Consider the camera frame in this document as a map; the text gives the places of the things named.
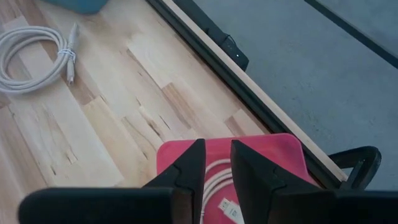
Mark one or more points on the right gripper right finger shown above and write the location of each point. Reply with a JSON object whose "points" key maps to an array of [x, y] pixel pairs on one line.
{"points": [[295, 205]]}

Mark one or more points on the black aluminium table frame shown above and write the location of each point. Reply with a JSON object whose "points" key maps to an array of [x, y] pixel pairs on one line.
{"points": [[223, 67]]}

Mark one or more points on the black bar device with LED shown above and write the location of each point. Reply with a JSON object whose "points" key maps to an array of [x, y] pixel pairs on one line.
{"points": [[230, 46]]}

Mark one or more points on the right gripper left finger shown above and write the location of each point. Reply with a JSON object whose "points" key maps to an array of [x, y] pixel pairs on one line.
{"points": [[124, 205]]}

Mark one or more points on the red plastic bin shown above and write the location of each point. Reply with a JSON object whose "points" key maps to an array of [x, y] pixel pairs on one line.
{"points": [[264, 146]]}

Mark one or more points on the teal plastic bin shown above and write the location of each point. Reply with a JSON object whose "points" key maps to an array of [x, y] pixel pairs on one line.
{"points": [[77, 5]]}

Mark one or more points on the black triangular loop bracket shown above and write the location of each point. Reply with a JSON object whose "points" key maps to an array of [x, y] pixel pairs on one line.
{"points": [[373, 161]]}

